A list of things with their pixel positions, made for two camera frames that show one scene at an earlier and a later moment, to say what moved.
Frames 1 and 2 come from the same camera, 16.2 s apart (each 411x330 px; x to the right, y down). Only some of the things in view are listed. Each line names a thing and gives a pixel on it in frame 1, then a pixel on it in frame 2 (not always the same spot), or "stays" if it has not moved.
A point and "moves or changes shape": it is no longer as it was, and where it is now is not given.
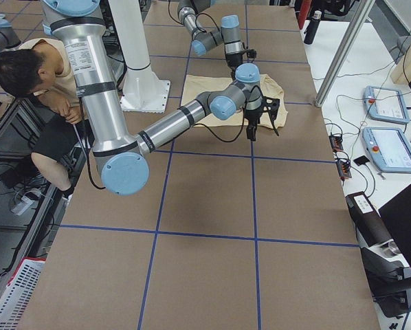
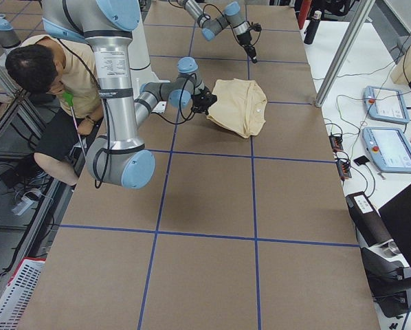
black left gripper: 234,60 -> 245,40
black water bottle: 313,27 stays
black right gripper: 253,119 -> 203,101
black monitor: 404,217 stays
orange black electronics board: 336,142 stays
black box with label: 368,223 stays
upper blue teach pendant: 385,104 stays
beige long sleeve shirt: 196,84 moves or changes shape
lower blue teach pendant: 390,150 stays
